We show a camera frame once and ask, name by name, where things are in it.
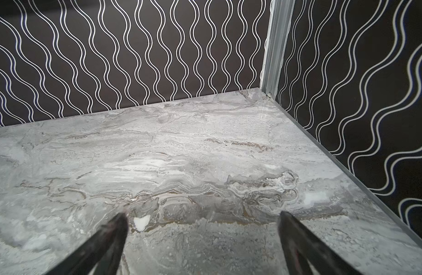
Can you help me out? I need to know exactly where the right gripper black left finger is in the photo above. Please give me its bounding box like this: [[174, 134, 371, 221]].
[[46, 213, 129, 275]]

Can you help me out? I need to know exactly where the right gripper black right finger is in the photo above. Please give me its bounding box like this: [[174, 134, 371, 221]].
[[277, 211, 361, 275]]

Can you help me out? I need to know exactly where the aluminium corner post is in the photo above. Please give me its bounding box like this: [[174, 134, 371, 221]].
[[260, 0, 296, 100]]

